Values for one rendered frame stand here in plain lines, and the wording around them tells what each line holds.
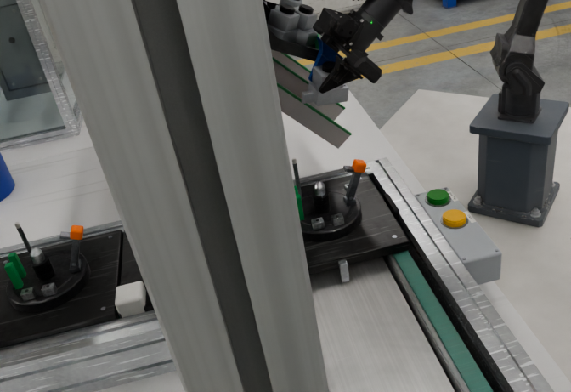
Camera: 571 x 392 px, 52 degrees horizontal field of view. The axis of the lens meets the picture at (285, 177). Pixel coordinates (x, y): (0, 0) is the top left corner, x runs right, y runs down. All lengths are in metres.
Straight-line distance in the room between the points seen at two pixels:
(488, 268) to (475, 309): 0.12
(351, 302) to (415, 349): 0.14
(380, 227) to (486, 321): 0.26
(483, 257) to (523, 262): 0.16
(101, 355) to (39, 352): 0.09
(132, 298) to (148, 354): 0.09
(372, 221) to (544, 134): 0.34
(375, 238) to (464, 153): 0.50
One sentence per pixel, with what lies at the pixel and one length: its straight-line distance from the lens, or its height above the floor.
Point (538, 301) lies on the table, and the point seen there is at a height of 0.86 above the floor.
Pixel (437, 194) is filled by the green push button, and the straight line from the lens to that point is 1.12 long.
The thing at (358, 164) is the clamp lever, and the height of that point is 1.07.
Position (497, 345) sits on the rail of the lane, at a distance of 0.88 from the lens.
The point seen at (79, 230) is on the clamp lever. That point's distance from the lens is 1.05.
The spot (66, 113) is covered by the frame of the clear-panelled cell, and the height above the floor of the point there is 0.94.
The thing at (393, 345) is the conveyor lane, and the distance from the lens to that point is 0.93.
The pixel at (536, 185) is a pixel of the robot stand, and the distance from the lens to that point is 1.21.
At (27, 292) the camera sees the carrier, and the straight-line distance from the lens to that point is 1.08.
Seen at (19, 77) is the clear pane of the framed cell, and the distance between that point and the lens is 1.89.
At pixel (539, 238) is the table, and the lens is 1.22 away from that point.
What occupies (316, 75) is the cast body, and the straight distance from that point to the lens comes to 1.09.
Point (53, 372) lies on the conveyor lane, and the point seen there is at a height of 0.92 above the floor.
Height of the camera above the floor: 1.61
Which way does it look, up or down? 32 degrees down
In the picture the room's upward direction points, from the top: 10 degrees counter-clockwise
